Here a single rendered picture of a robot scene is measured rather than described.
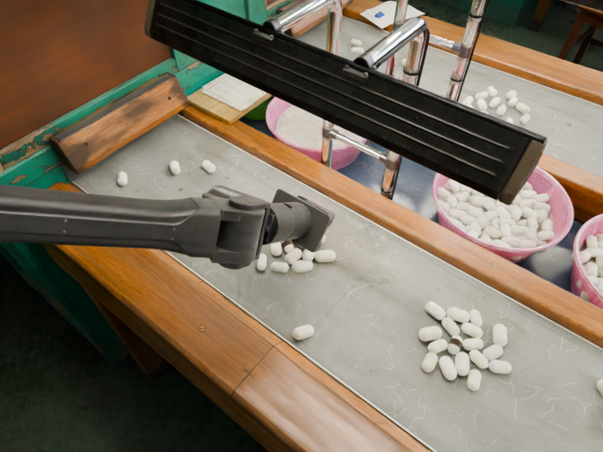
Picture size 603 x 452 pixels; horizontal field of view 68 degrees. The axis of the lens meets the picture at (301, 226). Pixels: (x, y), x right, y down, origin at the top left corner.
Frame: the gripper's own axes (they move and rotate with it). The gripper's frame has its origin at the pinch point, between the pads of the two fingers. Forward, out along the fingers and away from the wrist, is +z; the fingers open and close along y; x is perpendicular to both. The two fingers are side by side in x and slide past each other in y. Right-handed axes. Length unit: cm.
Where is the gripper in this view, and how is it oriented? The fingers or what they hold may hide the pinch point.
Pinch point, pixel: (319, 217)
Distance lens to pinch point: 77.8
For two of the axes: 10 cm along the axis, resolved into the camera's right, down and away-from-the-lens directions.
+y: -8.0, -4.6, 3.8
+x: -3.8, 8.9, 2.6
